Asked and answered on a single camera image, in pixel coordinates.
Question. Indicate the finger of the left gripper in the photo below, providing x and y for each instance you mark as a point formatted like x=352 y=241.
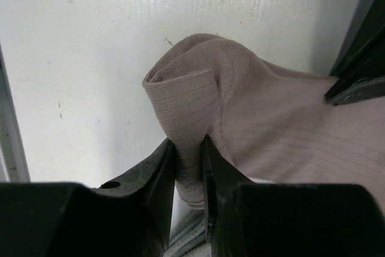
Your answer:
x=360 y=73

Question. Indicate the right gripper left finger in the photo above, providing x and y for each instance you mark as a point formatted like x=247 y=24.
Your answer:
x=129 y=215

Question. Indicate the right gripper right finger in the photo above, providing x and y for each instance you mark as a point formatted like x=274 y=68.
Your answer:
x=245 y=218

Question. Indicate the taupe sock with red cuff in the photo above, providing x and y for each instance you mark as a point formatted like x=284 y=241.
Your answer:
x=271 y=123

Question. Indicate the grey sock with black stripes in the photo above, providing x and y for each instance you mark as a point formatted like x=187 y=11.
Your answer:
x=188 y=237

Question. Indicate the aluminium frame rail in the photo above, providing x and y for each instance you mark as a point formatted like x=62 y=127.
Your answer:
x=14 y=166

